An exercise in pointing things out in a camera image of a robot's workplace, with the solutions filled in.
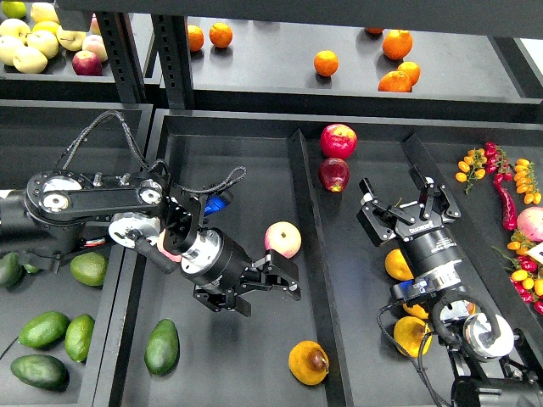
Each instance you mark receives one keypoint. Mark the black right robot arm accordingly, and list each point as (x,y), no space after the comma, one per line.
(478,341)

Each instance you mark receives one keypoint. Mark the pink apple left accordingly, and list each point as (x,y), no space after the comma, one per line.
(161,247)

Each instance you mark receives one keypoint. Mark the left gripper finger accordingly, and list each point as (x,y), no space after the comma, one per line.
(216,302)
(273,271)

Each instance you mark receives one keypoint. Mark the orange centre shelf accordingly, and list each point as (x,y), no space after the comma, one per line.
(326,63)

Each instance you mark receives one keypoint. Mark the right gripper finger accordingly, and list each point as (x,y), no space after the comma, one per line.
(377,218)
(435,198)

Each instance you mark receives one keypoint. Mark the small orange right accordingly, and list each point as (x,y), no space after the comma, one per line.
(412,69)

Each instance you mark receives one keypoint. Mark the black tray divider right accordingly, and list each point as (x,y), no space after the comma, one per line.
(479,230)

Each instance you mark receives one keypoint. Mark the bright red apple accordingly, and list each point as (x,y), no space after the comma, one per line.
(338,141)

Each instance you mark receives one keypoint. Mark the black shelf post right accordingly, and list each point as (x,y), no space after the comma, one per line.
(171,39)

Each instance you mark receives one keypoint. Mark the pink apple centre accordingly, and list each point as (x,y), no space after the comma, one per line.
(284,238)

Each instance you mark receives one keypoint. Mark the pink apple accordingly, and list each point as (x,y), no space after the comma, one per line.
(284,238)
(161,247)

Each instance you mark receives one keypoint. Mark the white price label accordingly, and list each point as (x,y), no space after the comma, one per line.
(536,253)

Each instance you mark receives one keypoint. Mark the black shelf post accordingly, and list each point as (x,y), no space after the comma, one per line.
(116,31)
(171,39)

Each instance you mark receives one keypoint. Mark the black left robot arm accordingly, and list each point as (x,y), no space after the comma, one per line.
(60,214)

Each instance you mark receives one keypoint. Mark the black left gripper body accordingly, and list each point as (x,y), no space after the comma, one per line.
(215,262)

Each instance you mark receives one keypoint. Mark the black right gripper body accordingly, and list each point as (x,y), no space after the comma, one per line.
(426,244)

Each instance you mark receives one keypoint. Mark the dark avocado left edge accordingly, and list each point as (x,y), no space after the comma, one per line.
(10,270)

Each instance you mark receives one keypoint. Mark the orange top left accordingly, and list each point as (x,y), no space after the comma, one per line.
(220,35)

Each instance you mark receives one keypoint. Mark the yellow pear hidden centre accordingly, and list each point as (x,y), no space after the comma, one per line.
(416,310)

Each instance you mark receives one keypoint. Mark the orange hidden under shelf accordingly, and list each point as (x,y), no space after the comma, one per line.
(374,31)

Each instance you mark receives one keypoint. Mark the black shelf post left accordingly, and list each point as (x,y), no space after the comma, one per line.
(116,31)

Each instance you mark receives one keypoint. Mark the orange behind post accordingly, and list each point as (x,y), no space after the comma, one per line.
(195,38)

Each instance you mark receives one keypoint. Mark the light green avocado lower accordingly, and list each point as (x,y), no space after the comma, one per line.
(78,337)

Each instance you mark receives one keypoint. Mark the orange cherry tomato bunch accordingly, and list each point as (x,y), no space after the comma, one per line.
(471,168)

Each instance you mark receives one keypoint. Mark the orange front right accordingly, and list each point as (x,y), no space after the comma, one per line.
(395,81)

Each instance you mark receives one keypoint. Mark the dark green avocado bottom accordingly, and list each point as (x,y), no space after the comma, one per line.
(39,370)

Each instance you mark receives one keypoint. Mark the red apple on shelf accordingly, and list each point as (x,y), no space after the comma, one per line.
(87,63)

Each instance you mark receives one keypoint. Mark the mixed cherry tomatoes pile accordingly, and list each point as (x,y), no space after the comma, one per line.
(524,272)

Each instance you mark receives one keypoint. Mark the light green round avocado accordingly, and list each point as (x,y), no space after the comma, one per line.
(89,268)

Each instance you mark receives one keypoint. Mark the red cherry tomato bunch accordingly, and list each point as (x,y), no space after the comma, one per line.
(497,162)

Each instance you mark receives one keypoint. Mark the dark red apple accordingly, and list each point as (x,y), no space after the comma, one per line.
(334,174)

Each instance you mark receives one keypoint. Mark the red chili pepper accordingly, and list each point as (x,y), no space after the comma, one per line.
(509,210)

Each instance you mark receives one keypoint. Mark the pink peach right edge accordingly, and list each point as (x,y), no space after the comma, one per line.
(530,223)

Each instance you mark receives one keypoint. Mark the pale peach on shelf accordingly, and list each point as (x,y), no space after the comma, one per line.
(95,44)

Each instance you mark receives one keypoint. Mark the large orange top right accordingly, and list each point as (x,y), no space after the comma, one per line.
(397,44)

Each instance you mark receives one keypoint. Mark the yellow pear right brown spot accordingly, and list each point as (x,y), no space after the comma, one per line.
(470,307)

